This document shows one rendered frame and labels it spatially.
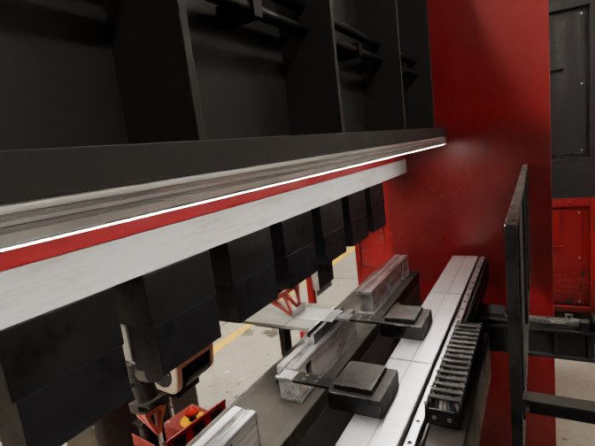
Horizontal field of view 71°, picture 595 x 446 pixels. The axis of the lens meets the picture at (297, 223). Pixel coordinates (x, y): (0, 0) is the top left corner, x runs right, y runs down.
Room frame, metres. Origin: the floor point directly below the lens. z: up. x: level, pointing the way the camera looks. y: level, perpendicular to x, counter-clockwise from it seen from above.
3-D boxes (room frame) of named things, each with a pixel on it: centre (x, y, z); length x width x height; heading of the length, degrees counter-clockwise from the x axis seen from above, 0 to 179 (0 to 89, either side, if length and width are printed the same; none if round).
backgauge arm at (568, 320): (1.38, -0.61, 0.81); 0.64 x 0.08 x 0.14; 60
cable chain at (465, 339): (0.81, -0.30, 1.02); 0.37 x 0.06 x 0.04; 150
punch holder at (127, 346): (0.69, 0.24, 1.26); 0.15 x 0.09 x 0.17; 150
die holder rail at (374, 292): (1.66, -0.33, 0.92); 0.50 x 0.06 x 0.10; 150
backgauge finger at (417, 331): (1.11, -0.20, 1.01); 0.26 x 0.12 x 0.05; 60
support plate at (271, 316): (1.26, 0.07, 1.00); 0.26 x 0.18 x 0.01; 60
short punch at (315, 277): (1.19, -0.06, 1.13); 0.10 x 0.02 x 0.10; 150
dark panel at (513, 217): (1.13, -0.61, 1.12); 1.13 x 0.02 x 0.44; 150
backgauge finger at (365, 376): (0.82, -0.03, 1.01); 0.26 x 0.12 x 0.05; 60
